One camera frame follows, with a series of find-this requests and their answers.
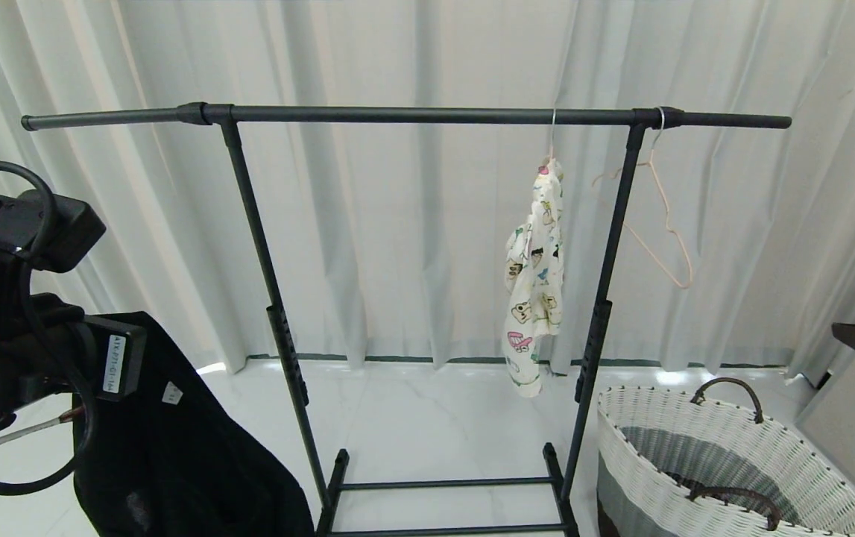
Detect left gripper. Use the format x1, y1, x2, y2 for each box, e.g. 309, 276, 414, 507
0, 293, 148, 439

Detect black garment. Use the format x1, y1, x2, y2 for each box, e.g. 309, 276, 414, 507
73, 312, 316, 537

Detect cream printed garment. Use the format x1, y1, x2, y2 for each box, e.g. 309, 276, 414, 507
502, 157, 566, 398

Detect white laundry basket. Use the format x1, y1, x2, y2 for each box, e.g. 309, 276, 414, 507
596, 377, 855, 537

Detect black clothes rack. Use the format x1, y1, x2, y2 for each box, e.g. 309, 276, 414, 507
21, 102, 792, 537

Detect white curtain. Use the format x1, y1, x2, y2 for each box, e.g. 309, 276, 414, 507
0, 0, 855, 385

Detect black cable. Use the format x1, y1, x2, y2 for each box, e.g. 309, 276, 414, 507
0, 160, 98, 497

